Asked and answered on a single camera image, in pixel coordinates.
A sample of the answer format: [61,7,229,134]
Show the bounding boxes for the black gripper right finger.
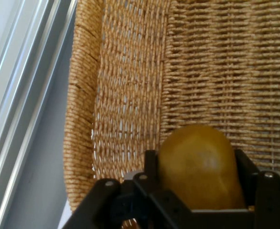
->
[235,148,280,229]

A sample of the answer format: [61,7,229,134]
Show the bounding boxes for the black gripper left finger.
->
[60,149,194,229]

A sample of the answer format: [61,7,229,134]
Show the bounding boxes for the long dark green cucumber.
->
[158,124,248,211]

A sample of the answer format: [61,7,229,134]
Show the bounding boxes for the woven wicker basket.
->
[63,0,280,229]

